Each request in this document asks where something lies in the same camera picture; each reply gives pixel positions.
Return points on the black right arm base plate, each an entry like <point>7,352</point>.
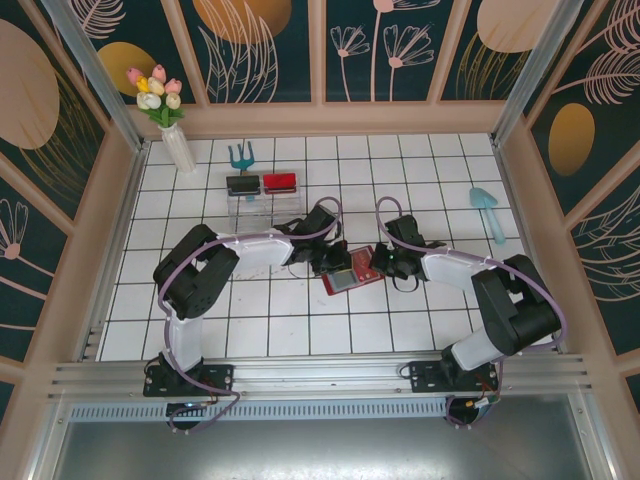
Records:
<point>425,375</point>

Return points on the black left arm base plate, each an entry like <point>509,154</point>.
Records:
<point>220,375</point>

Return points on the teal garden fork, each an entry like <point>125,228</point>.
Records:
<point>242,159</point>

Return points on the aluminium frame post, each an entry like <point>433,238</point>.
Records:
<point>530,70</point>
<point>100,75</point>

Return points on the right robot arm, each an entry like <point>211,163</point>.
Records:
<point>450,265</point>

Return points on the tulip bouquet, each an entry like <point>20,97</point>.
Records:
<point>157,92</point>

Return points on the clear acrylic card stand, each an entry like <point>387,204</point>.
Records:
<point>250,215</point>

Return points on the white ribbed vase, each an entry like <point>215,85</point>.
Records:
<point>180,150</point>

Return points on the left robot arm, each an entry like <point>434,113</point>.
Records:
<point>260,250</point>

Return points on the aluminium mounting rail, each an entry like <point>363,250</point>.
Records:
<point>320,367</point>

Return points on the grey metal sheet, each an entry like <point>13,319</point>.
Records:
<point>320,450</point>

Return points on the light blue trowel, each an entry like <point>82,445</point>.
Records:
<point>484,200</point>

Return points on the red card holder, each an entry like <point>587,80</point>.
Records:
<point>345,282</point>

